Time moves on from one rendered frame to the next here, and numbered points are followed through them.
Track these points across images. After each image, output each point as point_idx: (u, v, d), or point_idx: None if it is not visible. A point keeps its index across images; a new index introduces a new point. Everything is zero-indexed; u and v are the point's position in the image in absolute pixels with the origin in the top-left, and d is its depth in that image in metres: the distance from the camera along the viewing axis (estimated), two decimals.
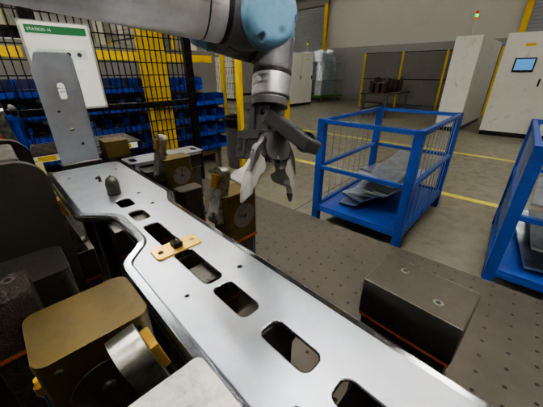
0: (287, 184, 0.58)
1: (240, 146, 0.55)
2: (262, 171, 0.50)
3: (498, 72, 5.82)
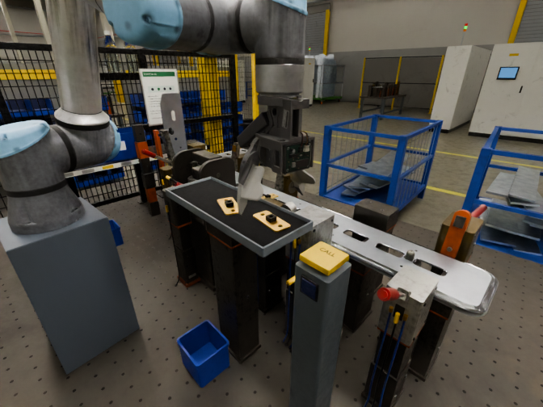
0: None
1: (309, 154, 0.47)
2: None
3: (485, 79, 6.38)
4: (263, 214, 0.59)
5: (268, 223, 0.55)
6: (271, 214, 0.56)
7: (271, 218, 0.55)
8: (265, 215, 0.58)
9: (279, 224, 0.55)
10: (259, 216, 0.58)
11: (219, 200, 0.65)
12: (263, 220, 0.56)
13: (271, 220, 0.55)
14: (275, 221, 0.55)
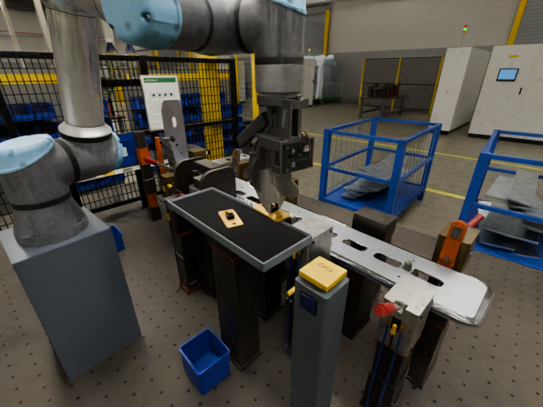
0: None
1: (309, 153, 0.47)
2: (274, 175, 0.53)
3: (484, 81, 6.40)
4: None
5: (268, 213, 0.54)
6: (271, 204, 0.55)
7: (271, 208, 0.54)
8: None
9: (279, 214, 0.54)
10: (259, 207, 0.57)
11: (220, 212, 0.66)
12: (263, 210, 0.55)
13: (271, 210, 0.54)
14: (275, 211, 0.54)
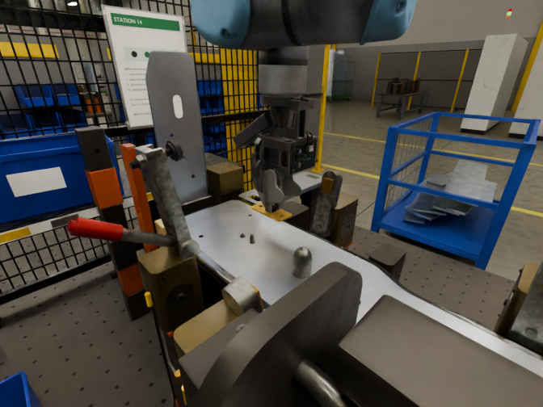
0: None
1: (311, 153, 0.48)
2: None
3: (531, 73, 5.57)
4: (262, 205, 0.58)
5: (269, 213, 0.54)
6: None
7: (271, 208, 0.54)
8: (263, 206, 0.57)
9: (280, 213, 0.54)
10: (258, 207, 0.57)
11: None
12: (263, 210, 0.55)
13: (272, 210, 0.54)
14: (275, 211, 0.55)
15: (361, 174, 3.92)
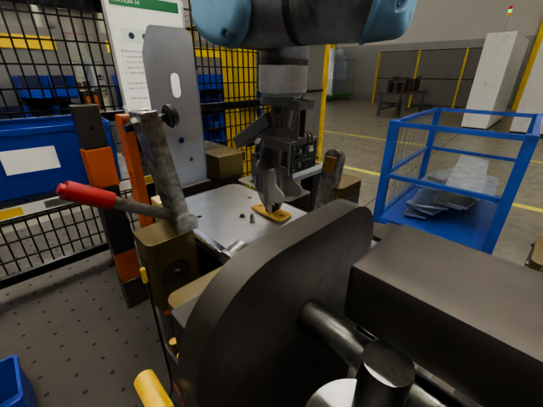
0: None
1: (311, 153, 0.48)
2: None
3: (532, 70, 5.55)
4: (262, 205, 0.57)
5: (269, 213, 0.54)
6: None
7: (271, 208, 0.54)
8: (263, 206, 0.57)
9: (280, 213, 0.54)
10: (258, 207, 0.57)
11: None
12: (263, 210, 0.55)
13: (272, 210, 0.54)
14: (275, 211, 0.55)
15: (362, 170, 3.90)
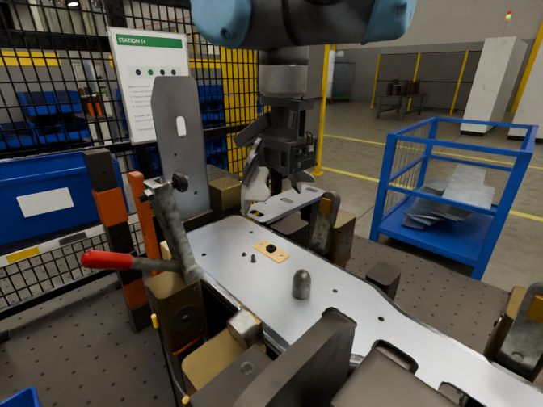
0: None
1: (311, 153, 0.48)
2: None
3: (530, 75, 5.59)
4: (263, 244, 0.61)
5: (269, 253, 0.58)
6: (270, 245, 0.59)
7: (271, 249, 0.58)
8: (264, 245, 0.61)
9: (279, 253, 0.58)
10: (258, 245, 0.60)
11: None
12: (263, 250, 0.59)
13: (272, 250, 0.58)
14: (275, 252, 0.58)
15: (361, 177, 3.94)
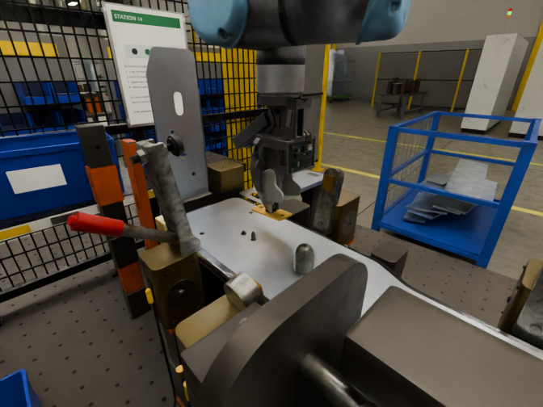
0: None
1: (310, 153, 0.48)
2: None
3: (531, 72, 5.56)
4: (262, 207, 0.58)
5: (269, 214, 0.54)
6: None
7: (271, 208, 0.54)
8: (263, 207, 0.57)
9: (280, 213, 0.54)
10: (258, 208, 0.57)
11: None
12: (263, 211, 0.55)
13: (272, 210, 0.54)
14: (275, 211, 0.55)
15: (361, 173, 3.92)
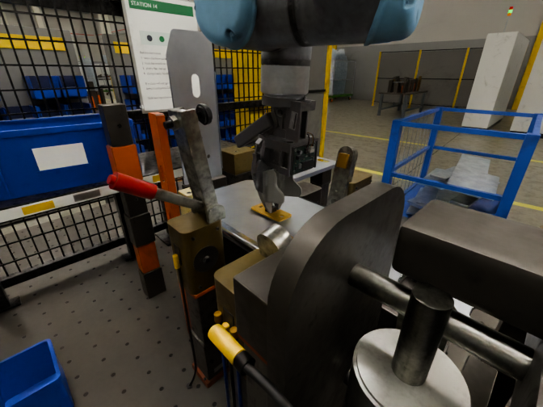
0: None
1: (312, 154, 0.47)
2: None
3: (532, 70, 5.58)
4: (262, 206, 0.58)
5: (269, 214, 0.54)
6: None
7: (271, 208, 0.54)
8: (263, 207, 0.57)
9: (280, 213, 0.54)
10: (258, 207, 0.57)
11: None
12: (263, 211, 0.55)
13: (272, 210, 0.54)
14: (275, 211, 0.55)
15: (364, 169, 3.93)
